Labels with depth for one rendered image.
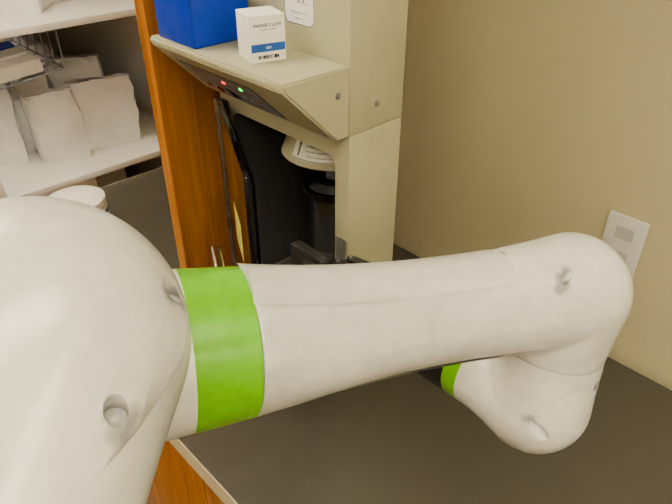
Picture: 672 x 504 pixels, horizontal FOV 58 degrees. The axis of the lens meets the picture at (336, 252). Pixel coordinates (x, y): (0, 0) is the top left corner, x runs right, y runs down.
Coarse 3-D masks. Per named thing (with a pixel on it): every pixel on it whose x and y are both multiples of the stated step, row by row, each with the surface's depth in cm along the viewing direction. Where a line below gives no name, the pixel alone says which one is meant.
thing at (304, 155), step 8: (288, 136) 102; (288, 144) 102; (296, 144) 100; (304, 144) 98; (288, 152) 101; (296, 152) 100; (304, 152) 99; (312, 152) 98; (320, 152) 98; (296, 160) 100; (304, 160) 99; (312, 160) 98; (320, 160) 98; (328, 160) 98; (312, 168) 98; (320, 168) 98; (328, 168) 98
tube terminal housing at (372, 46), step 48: (336, 0) 78; (384, 0) 80; (336, 48) 81; (384, 48) 84; (384, 96) 88; (336, 144) 89; (384, 144) 92; (336, 192) 93; (384, 192) 97; (384, 240) 103
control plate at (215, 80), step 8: (184, 64) 94; (200, 72) 93; (208, 72) 89; (208, 80) 96; (216, 80) 91; (224, 80) 88; (216, 88) 99; (224, 88) 94; (232, 88) 90; (240, 88) 86; (248, 88) 83; (232, 96) 97; (240, 96) 93; (248, 96) 89; (256, 96) 85; (256, 104) 92; (264, 104) 88; (272, 112) 90
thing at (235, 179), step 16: (224, 112) 99; (224, 128) 98; (224, 144) 103; (224, 160) 109; (240, 160) 84; (240, 176) 84; (240, 192) 88; (240, 208) 92; (240, 224) 97; (240, 256) 107
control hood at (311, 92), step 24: (168, 48) 91; (192, 48) 87; (216, 48) 87; (288, 48) 87; (192, 72) 98; (216, 72) 86; (240, 72) 79; (264, 72) 78; (288, 72) 78; (312, 72) 78; (336, 72) 79; (264, 96) 82; (288, 96) 75; (312, 96) 78; (336, 96) 81; (288, 120) 90; (312, 120) 80; (336, 120) 83
